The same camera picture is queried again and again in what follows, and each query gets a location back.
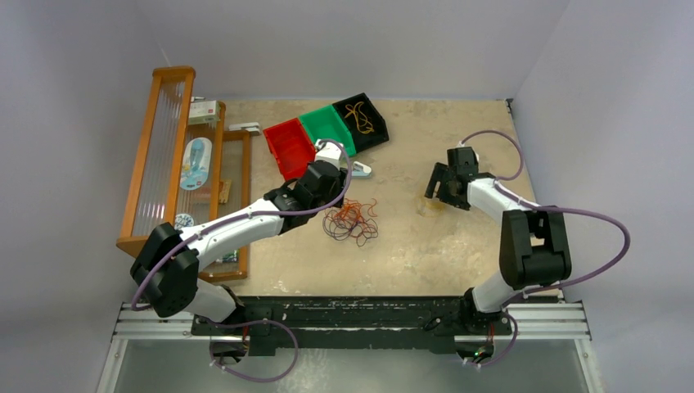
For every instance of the white stapler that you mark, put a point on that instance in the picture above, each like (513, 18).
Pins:
(360, 170)

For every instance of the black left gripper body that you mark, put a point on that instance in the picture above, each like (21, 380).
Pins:
(335, 195)

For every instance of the green plastic bin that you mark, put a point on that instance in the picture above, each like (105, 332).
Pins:
(327, 123)

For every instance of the black plastic bin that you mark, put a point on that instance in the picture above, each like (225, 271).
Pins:
(367, 126)

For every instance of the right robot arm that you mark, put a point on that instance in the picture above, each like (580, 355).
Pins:
(533, 248)

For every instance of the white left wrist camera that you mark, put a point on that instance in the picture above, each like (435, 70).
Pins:
(329, 152)

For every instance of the wooden rack frame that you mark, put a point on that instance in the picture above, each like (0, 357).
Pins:
(154, 195)

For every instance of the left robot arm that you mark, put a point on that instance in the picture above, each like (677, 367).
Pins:
(167, 268)

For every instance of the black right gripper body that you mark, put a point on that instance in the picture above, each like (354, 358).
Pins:
(446, 192)

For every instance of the blue packaged item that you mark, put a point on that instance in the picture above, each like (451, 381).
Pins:
(196, 164)

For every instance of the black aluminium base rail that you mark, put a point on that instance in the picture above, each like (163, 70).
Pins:
(440, 324)

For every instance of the red plastic bin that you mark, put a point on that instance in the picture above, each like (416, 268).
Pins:
(291, 148)

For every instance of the round blue patterned object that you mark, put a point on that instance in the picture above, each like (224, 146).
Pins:
(183, 220)

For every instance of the small white red box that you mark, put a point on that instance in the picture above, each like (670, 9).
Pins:
(204, 112)

